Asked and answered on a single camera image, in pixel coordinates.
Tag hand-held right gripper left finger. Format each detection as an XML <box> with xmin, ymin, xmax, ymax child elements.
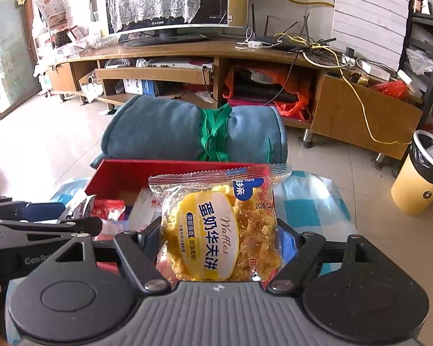
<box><xmin>40</xmin><ymin>219</ymin><xmax>172</xmax><ymax>294</ymax></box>

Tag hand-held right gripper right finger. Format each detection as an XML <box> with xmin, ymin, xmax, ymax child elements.
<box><xmin>267</xmin><ymin>218</ymin><xmax>394</xmax><ymax>294</ymax></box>

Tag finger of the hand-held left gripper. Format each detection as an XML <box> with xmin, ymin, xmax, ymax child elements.
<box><xmin>0</xmin><ymin>217</ymin><xmax>104</xmax><ymax>240</ymax></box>
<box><xmin>0</xmin><ymin>196</ymin><xmax>66</xmax><ymax>221</ymax></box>

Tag red gummy candy packet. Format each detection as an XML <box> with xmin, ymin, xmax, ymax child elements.
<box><xmin>93</xmin><ymin>198</ymin><xmax>127</xmax><ymax>240</ymax></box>

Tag yellow waffle packet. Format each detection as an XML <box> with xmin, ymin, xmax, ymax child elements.
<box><xmin>148</xmin><ymin>163</ymin><xmax>293</xmax><ymax>283</ymax></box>

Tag red cardboard box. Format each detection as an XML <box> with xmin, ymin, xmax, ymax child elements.
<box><xmin>84</xmin><ymin>159</ymin><xmax>275</xmax><ymax>274</ymax></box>

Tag blue checkered tablecloth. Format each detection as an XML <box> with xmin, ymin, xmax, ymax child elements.
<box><xmin>48</xmin><ymin>171</ymin><xmax>359</xmax><ymax>282</ymax></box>

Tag rolled blue blanket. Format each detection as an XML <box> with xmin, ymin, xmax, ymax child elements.
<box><xmin>90</xmin><ymin>95</ymin><xmax>288</xmax><ymax>169</ymax></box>

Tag green ribbon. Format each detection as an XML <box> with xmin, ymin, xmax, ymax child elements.
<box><xmin>198</xmin><ymin>103</ymin><xmax>274</xmax><ymax>163</ymax></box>

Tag white paper bag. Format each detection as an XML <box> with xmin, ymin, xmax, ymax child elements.
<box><xmin>79</xmin><ymin>74</ymin><xmax>104</xmax><ymax>104</ymax></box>

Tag yellow trash bin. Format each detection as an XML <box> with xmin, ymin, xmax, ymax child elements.
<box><xmin>390</xmin><ymin>130</ymin><xmax>433</xmax><ymax>218</ymax></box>

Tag orange plastic bag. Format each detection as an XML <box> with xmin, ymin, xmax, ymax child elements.
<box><xmin>222</xmin><ymin>67</ymin><xmax>313</xmax><ymax>122</ymax></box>

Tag white printed box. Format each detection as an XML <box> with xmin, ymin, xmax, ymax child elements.
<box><xmin>123</xmin><ymin>78</ymin><xmax>143</xmax><ymax>96</ymax></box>

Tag blue box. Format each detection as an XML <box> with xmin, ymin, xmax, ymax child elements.
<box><xmin>142</xmin><ymin>79</ymin><xmax>160</xmax><ymax>96</ymax></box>

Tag glass door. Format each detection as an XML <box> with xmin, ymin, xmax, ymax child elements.
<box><xmin>0</xmin><ymin>0</ymin><xmax>42</xmax><ymax>118</ymax></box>

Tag wicker basket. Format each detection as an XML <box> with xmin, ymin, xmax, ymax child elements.
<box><xmin>52</xmin><ymin>29</ymin><xmax>71</xmax><ymax>48</ymax></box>

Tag silver media player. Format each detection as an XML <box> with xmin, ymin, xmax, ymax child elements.
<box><xmin>137</xmin><ymin>59</ymin><xmax>214</xmax><ymax>72</ymax></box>

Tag red plastic bag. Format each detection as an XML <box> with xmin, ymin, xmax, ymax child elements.
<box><xmin>373</xmin><ymin>79</ymin><xmax>419</xmax><ymax>99</ymax></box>

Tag wooden television stand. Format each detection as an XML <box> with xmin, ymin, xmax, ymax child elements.
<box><xmin>45</xmin><ymin>36</ymin><xmax>423</xmax><ymax>161</ymax></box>

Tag white power strip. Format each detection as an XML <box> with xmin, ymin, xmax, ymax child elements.
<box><xmin>343</xmin><ymin>52</ymin><xmax>391</xmax><ymax>80</ymax></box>

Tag black router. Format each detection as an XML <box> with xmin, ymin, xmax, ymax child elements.
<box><xmin>245</xmin><ymin>3</ymin><xmax>338</xmax><ymax>52</ymax></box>

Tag printed cardboard carton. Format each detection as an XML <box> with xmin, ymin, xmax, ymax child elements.
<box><xmin>35</xmin><ymin>0</ymin><xmax>68</xmax><ymax>26</ymax></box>

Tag black shelf rack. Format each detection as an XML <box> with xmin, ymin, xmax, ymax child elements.
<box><xmin>397</xmin><ymin>0</ymin><xmax>433</xmax><ymax>131</ymax></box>

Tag yellow cable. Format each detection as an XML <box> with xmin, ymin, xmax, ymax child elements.
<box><xmin>272</xmin><ymin>0</ymin><xmax>415</xmax><ymax>146</ymax></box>

